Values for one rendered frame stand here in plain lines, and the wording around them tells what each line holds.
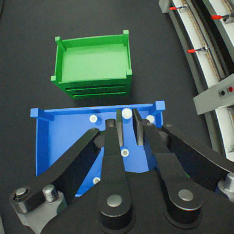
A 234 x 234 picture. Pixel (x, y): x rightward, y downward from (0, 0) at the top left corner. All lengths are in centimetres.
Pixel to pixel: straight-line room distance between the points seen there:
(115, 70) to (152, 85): 25
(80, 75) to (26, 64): 49
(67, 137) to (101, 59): 38
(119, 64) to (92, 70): 12
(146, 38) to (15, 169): 107
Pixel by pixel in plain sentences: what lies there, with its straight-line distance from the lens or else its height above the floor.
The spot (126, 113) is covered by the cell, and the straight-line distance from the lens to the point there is 21.
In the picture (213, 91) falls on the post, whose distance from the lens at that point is 67.
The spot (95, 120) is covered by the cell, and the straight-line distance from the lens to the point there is 29.
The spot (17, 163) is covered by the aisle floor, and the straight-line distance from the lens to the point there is 90.
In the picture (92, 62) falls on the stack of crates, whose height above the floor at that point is 16.
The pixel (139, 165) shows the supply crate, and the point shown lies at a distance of 36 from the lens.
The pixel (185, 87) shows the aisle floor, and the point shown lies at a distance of 80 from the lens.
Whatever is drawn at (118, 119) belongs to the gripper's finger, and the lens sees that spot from 16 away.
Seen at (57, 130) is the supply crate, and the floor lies 32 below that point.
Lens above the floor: 67
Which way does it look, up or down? 81 degrees down
